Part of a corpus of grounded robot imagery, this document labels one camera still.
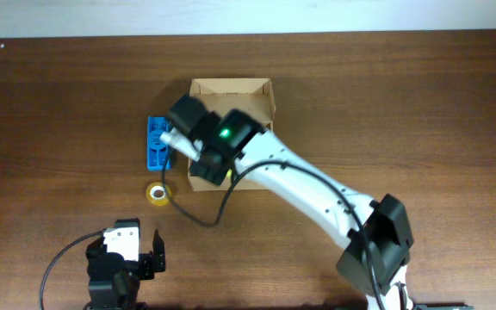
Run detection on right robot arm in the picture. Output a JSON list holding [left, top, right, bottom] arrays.
[[161, 96, 416, 309]]

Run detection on left black cable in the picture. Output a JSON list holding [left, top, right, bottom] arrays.
[[38, 230, 105, 310]]

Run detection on brown cardboard box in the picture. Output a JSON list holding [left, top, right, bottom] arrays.
[[188, 78, 276, 191]]

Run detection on yellow clear tape roll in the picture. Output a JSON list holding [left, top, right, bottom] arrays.
[[146, 182, 171, 207]]

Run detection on yellow highlighter pen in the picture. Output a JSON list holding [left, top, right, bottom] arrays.
[[226, 170, 234, 181]]

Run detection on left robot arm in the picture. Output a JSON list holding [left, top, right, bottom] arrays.
[[85, 219, 166, 310]]

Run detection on blue plastic case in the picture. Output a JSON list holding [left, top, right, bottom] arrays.
[[146, 116, 171, 171]]

